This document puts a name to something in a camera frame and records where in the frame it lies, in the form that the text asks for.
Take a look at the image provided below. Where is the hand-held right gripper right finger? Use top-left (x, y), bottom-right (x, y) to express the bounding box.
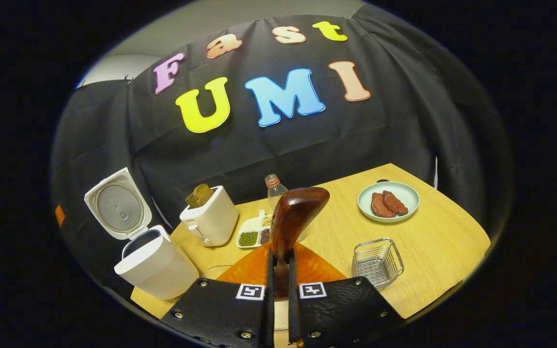
top-left (288, 242), bottom-right (405, 348)

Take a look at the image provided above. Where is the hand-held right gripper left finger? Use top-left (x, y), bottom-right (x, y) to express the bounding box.
top-left (160, 242), bottom-right (275, 348)

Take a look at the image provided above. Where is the clear square chopstick holder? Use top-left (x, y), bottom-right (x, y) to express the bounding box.
top-left (352, 237), bottom-right (405, 290)

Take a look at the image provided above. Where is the white rice cooker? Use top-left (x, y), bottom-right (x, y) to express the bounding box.
top-left (84, 167), bottom-right (200, 300)

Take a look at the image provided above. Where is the brown wooden spoon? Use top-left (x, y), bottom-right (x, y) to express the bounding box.
top-left (270, 187), bottom-right (330, 298)

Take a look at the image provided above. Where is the white divided grain tray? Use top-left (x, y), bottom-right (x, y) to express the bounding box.
top-left (236, 210), bottom-right (274, 248)

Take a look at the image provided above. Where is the white toaster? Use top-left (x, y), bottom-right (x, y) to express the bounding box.
top-left (179, 186), bottom-right (239, 247)

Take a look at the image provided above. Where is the red meat slice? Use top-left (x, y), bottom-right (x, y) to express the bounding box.
top-left (371, 192), bottom-right (397, 218)
top-left (382, 190), bottom-right (409, 216)

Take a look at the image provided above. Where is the clear plastic bottle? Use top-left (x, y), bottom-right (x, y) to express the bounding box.
top-left (264, 174), bottom-right (308, 241)

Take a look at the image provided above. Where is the pale green plate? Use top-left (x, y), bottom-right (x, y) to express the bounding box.
top-left (357, 181), bottom-right (420, 223)

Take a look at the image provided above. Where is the black backdrop cloth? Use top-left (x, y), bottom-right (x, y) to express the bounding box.
top-left (50, 5), bottom-right (513, 310)

